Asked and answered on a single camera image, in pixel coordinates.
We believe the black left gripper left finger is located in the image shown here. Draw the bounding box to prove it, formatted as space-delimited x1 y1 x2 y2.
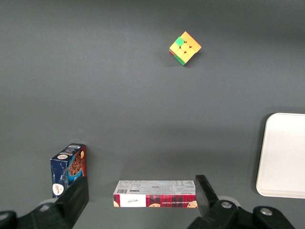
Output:
0 176 90 229

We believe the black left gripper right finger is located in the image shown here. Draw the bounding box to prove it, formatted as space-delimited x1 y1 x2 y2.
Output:
188 175 296 229

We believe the red plaid cookie box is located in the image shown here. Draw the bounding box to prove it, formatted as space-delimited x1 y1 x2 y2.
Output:
112 180 198 208

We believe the dark blue cookie box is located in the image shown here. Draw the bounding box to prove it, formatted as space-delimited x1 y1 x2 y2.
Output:
50 143 87 198

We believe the pale pink plastic tray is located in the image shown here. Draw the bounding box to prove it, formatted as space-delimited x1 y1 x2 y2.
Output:
255 112 305 199

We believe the dark grey table cover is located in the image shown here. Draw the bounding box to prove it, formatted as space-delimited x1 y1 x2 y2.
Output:
0 0 305 229

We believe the multicoloured puzzle cube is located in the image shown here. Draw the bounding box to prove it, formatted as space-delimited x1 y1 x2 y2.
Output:
169 31 202 66

